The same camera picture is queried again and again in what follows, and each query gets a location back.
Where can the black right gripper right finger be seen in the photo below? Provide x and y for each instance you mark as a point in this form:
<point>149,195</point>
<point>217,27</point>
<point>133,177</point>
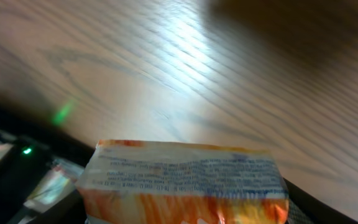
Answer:
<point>306,209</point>

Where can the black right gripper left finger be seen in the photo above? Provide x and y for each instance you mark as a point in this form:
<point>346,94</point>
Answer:
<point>70,210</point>

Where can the orange small box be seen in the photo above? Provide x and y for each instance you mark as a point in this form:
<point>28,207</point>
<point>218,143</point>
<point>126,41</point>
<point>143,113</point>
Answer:
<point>130,181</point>

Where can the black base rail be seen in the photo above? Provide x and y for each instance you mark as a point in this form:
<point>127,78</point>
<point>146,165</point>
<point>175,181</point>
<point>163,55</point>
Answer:
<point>38,167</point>

